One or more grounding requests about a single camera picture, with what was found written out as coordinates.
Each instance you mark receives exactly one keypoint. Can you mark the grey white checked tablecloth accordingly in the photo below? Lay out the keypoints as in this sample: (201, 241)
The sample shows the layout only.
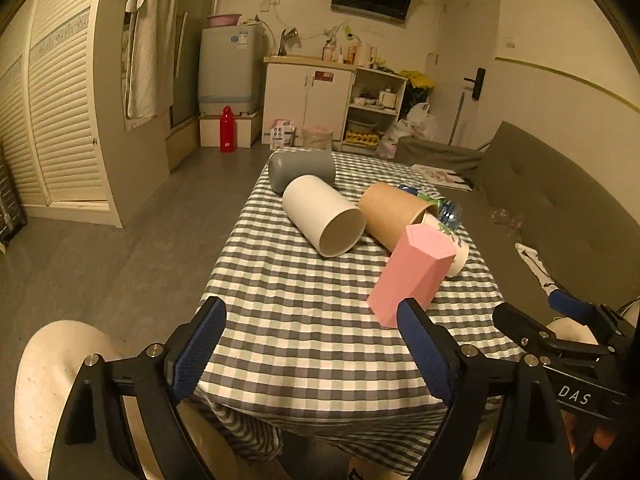
(300, 310)

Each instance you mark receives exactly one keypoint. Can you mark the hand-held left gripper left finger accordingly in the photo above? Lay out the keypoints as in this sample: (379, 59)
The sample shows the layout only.
(199, 347)

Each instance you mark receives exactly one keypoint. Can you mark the pink plastic basin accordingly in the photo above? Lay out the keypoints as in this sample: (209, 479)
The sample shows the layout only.
(224, 20)

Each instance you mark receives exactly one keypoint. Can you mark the yellow cloth bundle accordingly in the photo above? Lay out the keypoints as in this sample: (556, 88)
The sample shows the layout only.
(416, 79)

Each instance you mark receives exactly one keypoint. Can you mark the white door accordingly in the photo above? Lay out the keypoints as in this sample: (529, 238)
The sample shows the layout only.
(465, 35)

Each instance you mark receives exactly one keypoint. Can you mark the white louvred wardrobe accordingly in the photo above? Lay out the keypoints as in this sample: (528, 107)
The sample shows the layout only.
(65, 110)

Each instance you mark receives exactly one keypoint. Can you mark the plastic water bottle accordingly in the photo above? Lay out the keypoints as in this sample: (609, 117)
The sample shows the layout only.
(447, 210)

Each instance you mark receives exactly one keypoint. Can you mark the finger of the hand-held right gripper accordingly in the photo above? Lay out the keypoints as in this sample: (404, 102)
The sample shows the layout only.
(520, 327)
(570, 304)

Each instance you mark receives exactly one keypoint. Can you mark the red bottle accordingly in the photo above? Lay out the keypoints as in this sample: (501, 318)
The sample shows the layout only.
(228, 132)

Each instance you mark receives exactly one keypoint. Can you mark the yellow egg tray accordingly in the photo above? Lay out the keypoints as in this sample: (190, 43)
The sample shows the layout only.
(361, 137)

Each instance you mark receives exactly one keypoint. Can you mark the white pink printed paper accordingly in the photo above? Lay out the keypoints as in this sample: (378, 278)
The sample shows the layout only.
(445, 176)

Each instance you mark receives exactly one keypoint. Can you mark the waste bin with pink bag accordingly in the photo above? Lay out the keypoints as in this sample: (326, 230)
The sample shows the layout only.
(317, 139)

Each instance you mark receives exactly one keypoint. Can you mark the clear crumpled plastic wrap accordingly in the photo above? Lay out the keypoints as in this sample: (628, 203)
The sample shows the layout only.
(506, 219)

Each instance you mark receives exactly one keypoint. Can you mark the pink hexagonal cup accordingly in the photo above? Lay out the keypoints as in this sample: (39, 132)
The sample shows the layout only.
(410, 270)

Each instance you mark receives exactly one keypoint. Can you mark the brown paper cup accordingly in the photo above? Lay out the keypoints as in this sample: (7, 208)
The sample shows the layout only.
(385, 210)

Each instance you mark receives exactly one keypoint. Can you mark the white black printed cloth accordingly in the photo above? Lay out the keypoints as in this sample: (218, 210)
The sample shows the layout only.
(537, 265)

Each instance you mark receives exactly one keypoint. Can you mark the white printed paper cup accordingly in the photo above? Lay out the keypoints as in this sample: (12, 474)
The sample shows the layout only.
(459, 257)

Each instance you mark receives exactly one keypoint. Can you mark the white mug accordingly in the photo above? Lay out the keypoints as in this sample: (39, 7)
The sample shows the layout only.
(364, 55)

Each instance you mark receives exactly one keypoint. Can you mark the white plastic bag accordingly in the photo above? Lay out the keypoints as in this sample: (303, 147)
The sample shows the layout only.
(419, 120)

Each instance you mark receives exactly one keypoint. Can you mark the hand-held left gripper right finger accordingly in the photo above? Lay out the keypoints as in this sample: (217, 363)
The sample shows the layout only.
(425, 347)

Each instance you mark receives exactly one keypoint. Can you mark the grey green sofa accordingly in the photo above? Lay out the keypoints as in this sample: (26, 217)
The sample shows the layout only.
(550, 185)

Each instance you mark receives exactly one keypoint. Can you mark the white washing machine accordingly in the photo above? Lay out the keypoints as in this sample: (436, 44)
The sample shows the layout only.
(227, 70)

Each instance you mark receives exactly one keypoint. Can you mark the white washing machine platform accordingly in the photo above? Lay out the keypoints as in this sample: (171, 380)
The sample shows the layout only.
(247, 130)

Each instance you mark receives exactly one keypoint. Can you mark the white hanging towel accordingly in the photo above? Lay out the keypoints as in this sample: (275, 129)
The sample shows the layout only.
(147, 60)

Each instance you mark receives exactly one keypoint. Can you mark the grey cup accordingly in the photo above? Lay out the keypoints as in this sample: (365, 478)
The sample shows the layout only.
(300, 167)

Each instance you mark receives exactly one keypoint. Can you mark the metal faucet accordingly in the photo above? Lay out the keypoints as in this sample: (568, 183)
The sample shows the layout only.
(286, 40)

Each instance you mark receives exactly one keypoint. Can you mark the small white carton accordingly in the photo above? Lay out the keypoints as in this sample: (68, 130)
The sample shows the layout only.
(281, 135)

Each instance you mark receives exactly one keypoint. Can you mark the white kitchen cabinet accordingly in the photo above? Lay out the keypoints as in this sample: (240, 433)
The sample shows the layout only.
(300, 100)

